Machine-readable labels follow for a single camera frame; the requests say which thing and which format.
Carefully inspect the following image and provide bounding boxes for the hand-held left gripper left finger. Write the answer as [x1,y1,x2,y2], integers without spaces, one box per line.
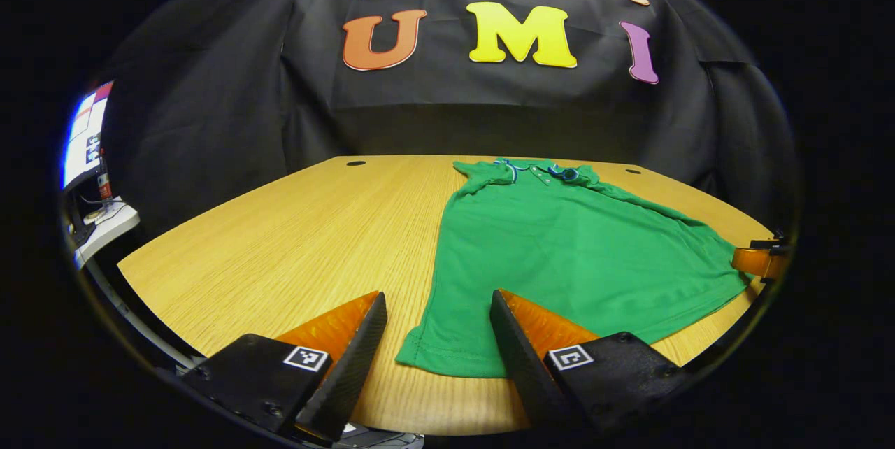
[183,290,389,444]

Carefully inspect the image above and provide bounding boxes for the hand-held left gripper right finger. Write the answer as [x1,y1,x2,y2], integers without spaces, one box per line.
[489,288,689,436]

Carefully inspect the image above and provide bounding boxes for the green T-shirt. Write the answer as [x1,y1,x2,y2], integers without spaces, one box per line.
[395,157,752,378]

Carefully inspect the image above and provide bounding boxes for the black backdrop cloth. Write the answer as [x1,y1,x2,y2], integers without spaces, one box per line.
[98,0,801,240]

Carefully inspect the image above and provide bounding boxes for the small red bottle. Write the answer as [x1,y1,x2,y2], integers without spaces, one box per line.
[98,148,114,201]

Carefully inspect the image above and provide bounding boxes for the computer monitor screen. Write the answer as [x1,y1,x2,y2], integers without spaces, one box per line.
[62,82,114,190]

